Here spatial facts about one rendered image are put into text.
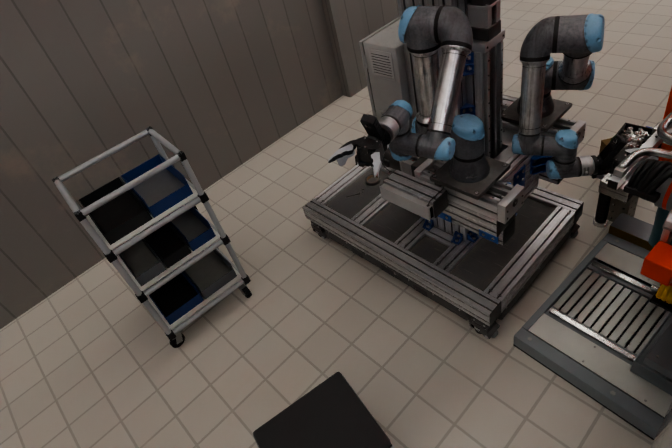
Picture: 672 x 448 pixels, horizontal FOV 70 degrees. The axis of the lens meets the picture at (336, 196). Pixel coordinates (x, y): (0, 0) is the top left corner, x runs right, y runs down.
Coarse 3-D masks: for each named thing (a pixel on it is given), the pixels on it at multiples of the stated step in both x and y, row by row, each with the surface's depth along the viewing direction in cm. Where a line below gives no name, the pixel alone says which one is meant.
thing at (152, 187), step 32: (96, 160) 224; (160, 160) 241; (64, 192) 205; (96, 192) 227; (128, 192) 229; (160, 192) 227; (192, 192) 226; (96, 224) 206; (128, 224) 211; (160, 224) 216; (192, 224) 251; (128, 256) 240; (160, 256) 228; (192, 256) 237; (224, 256) 280; (160, 288) 266; (192, 288) 261; (224, 288) 260; (160, 320) 237; (192, 320) 250
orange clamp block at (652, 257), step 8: (656, 248) 135; (664, 248) 134; (648, 256) 133; (656, 256) 133; (664, 256) 132; (648, 264) 133; (656, 264) 131; (664, 264) 130; (640, 272) 137; (648, 272) 135; (656, 272) 133; (664, 272) 131; (656, 280) 134; (664, 280) 132
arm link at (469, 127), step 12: (456, 120) 174; (468, 120) 174; (480, 120) 173; (456, 132) 172; (468, 132) 170; (480, 132) 171; (456, 144) 175; (468, 144) 173; (480, 144) 174; (456, 156) 180; (468, 156) 176
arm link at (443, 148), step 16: (448, 16) 147; (464, 16) 148; (448, 32) 148; (464, 32) 146; (448, 48) 148; (464, 48) 147; (448, 64) 148; (464, 64) 150; (448, 80) 148; (448, 96) 149; (432, 112) 151; (448, 112) 149; (432, 128) 151; (448, 128) 150; (416, 144) 153; (432, 144) 150; (448, 144) 148; (448, 160) 151
